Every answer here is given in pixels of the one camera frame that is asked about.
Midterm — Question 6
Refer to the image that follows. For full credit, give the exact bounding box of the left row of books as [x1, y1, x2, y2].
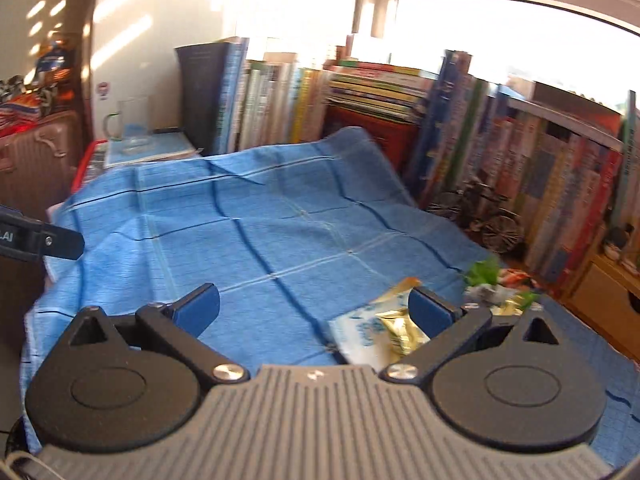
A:
[214, 37, 334, 154]

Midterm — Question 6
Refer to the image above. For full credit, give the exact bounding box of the blue checked cloth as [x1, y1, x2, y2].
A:
[21, 128, 639, 479]

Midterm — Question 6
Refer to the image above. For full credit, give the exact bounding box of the blue white paper wrapper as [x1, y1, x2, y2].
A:
[328, 278, 421, 372]

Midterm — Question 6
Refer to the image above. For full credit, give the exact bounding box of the glass mug green handle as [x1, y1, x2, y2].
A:
[102, 96, 151, 153]

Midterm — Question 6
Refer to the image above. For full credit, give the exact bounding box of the red box under books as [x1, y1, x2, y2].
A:
[321, 105, 419, 172]

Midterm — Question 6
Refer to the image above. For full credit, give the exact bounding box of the wooden drawer organizer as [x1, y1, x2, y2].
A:
[561, 244, 640, 362]

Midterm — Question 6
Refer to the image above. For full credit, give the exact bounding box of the horizontal stack of books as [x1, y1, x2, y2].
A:
[328, 60, 437, 124]

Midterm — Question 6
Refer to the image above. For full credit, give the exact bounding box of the pink ribbed suitcase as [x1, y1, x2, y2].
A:
[0, 112, 84, 221]

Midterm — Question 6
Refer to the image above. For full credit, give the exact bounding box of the red tray with magazines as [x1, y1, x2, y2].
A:
[72, 129, 201, 193]

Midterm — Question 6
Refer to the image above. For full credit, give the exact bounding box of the miniature black bicycle model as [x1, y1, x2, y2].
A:
[426, 177, 524, 255]

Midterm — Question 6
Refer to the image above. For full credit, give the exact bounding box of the small doll figurine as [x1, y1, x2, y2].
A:
[602, 223, 634, 261]

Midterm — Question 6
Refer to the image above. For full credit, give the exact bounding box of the gold foil wrapper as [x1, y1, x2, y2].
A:
[376, 307, 431, 356]

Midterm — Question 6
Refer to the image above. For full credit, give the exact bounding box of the patterned ethnic fabric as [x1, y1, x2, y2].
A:
[1, 37, 77, 136]

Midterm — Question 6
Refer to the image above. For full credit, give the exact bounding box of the row of upright books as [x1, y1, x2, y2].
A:
[405, 50, 639, 287]

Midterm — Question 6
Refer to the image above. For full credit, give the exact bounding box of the large dark blue book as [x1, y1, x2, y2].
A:
[175, 41, 231, 156]

